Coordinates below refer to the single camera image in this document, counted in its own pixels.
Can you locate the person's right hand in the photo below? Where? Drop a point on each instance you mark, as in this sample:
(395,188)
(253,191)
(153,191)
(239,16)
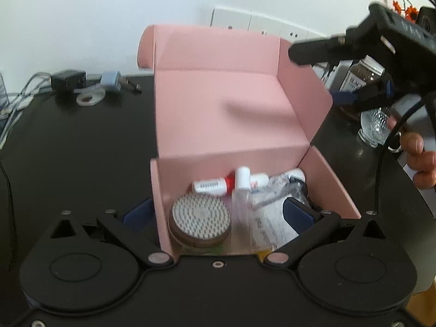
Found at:
(424,167)

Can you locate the orange artificial flowers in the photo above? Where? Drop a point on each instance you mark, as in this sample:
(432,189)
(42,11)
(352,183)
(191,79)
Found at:
(407,8)

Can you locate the grey-blue plug adapter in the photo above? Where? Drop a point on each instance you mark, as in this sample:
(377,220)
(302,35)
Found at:
(110,81)

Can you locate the white wall socket panel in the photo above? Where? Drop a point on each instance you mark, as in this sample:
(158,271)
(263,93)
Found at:
(259,24)

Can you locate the white tube with red band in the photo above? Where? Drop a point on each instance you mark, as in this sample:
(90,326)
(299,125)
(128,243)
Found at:
(211,185)

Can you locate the clear glass cup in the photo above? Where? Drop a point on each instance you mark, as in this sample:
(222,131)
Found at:
(374,126)

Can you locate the black wooden desktop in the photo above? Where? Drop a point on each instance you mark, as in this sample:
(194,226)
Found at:
(85,163)

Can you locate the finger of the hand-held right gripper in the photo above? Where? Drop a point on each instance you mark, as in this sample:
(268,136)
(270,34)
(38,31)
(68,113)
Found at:
(320,51)
(368,97)

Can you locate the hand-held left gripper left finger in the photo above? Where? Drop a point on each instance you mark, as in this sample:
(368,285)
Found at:
(136,214)

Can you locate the black power adapter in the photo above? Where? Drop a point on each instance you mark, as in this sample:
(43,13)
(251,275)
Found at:
(68,80)

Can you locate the pink cardboard box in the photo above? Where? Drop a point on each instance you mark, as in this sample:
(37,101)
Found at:
(221,109)

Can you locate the brown supplement bottle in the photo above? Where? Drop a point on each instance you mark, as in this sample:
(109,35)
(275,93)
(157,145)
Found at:
(364,75)

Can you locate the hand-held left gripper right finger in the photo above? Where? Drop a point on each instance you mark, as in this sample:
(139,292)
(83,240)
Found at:
(298,216)

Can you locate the round patterned tin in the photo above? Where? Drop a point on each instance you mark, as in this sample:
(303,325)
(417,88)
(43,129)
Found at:
(199,219)

